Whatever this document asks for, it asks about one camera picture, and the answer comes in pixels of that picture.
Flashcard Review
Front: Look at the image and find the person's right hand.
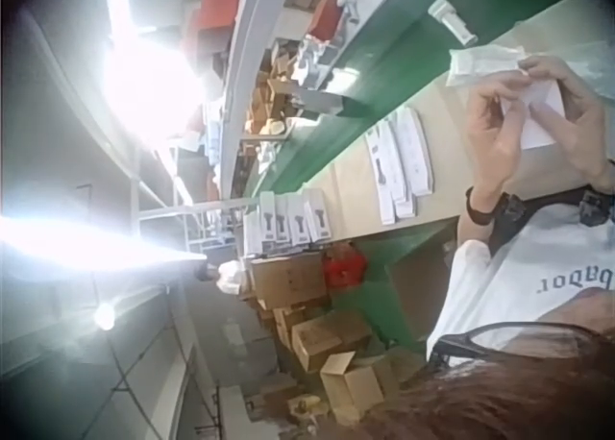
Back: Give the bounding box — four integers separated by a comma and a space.
517, 55, 615, 192

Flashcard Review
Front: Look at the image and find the person's left hand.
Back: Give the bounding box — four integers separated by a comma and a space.
464, 80, 530, 204

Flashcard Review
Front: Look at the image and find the small white cardboard box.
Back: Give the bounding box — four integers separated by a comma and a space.
499, 78, 568, 151

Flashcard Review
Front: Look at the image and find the clear plastic packet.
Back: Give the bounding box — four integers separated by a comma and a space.
444, 43, 528, 88

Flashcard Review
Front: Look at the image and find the white plastic bottle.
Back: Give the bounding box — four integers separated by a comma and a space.
427, 0, 480, 47

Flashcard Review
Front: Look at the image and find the green conveyor belt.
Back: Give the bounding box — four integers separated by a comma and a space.
230, 0, 520, 206

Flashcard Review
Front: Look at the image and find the stack of flat white sleeves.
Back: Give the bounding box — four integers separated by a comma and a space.
363, 106, 436, 226

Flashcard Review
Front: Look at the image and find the black wrist band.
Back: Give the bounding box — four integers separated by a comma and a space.
576, 184, 615, 228
464, 184, 526, 228

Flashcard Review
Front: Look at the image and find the grey metal guide bar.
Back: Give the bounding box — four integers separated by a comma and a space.
286, 81, 372, 118

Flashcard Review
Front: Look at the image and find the shelf with cartons and parts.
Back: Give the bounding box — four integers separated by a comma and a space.
237, 0, 371, 177

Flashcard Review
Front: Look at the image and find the red bag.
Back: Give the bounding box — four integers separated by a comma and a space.
320, 246, 369, 290

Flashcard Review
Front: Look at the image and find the row of white product boxes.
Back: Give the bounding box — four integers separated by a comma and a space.
241, 188, 336, 259

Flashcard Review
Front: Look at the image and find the large brown cardboard carton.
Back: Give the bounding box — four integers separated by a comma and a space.
249, 254, 333, 312

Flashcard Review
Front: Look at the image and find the red plastic crate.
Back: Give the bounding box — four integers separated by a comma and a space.
184, 0, 244, 60

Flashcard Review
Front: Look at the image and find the brown carton with print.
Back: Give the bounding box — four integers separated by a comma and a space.
289, 309, 374, 373

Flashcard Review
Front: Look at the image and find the white plastic bag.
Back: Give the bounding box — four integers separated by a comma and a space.
215, 259, 252, 296

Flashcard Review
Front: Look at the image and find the open brown cardboard carton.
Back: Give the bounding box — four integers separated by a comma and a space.
318, 351, 401, 428

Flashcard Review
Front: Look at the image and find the green workbench frame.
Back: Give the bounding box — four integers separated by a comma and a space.
354, 216, 458, 359

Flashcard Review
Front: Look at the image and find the grey metal conveyor rail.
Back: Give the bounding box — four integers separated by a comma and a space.
219, 0, 271, 199

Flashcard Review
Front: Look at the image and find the grey metal rack frame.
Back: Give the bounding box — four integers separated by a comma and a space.
127, 136, 244, 254

